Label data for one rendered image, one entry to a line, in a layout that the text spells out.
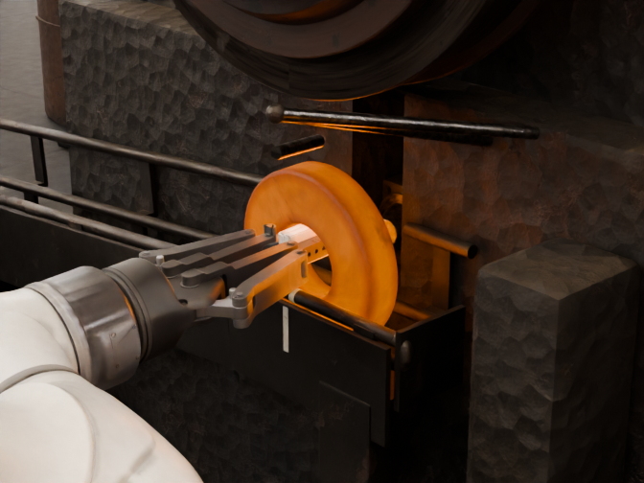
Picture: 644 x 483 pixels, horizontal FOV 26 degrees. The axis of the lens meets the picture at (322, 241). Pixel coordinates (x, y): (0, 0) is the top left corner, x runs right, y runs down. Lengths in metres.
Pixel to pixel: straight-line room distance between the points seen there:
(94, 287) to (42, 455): 0.22
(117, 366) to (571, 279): 0.32
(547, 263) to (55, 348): 0.34
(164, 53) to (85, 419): 0.63
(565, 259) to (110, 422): 0.35
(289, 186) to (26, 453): 0.42
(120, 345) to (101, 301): 0.03
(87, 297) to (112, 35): 0.51
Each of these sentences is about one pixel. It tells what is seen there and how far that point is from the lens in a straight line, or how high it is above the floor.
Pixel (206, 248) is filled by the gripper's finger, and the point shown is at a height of 0.76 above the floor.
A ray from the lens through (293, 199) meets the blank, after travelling 1.12.
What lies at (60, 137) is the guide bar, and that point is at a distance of 1.54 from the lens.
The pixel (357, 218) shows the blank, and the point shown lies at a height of 0.79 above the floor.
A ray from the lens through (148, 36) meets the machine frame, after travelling 1.39.
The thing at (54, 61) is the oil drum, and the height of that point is 0.19.
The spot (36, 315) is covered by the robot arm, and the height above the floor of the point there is 0.78.
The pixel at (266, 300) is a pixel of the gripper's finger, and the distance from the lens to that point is 1.05.
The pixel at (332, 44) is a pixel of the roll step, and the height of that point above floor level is 0.93.
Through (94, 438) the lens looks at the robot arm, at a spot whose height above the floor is 0.78.
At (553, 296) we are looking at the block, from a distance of 0.94.
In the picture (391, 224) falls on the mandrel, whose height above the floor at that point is 0.75.
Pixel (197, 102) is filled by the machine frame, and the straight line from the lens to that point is 1.34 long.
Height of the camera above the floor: 1.17
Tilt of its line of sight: 21 degrees down
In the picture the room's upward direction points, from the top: straight up
